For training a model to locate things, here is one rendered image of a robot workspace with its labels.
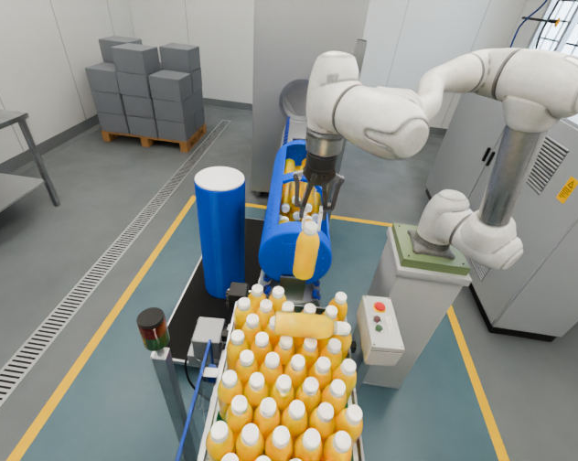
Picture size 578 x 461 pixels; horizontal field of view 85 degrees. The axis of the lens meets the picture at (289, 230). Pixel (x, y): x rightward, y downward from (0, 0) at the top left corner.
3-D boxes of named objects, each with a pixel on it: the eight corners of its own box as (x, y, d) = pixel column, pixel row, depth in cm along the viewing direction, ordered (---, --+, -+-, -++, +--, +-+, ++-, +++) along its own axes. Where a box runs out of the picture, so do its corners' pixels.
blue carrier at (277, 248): (321, 182, 198) (322, 138, 181) (330, 286, 129) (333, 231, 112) (276, 183, 200) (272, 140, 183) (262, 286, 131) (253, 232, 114)
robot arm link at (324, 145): (306, 119, 76) (304, 143, 80) (306, 133, 69) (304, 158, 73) (343, 123, 77) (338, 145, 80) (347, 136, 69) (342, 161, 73)
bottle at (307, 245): (313, 282, 101) (322, 238, 89) (292, 279, 101) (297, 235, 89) (313, 265, 106) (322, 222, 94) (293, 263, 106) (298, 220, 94)
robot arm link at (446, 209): (431, 221, 152) (448, 180, 139) (464, 242, 140) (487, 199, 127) (408, 230, 144) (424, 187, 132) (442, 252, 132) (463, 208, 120)
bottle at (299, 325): (273, 336, 89) (338, 341, 90) (276, 310, 91) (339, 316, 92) (273, 334, 96) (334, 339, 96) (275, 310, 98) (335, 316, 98)
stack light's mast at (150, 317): (176, 343, 89) (167, 307, 79) (168, 364, 84) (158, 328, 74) (153, 341, 89) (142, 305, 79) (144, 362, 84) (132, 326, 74)
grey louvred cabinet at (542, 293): (462, 196, 406) (523, 73, 317) (554, 343, 235) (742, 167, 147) (420, 190, 408) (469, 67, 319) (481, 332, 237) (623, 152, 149)
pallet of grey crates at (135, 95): (206, 132, 497) (200, 46, 425) (187, 152, 434) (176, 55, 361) (133, 122, 502) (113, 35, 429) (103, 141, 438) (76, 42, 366)
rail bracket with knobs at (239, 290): (252, 300, 129) (253, 283, 123) (251, 315, 123) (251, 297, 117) (229, 298, 129) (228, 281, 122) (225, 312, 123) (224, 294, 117)
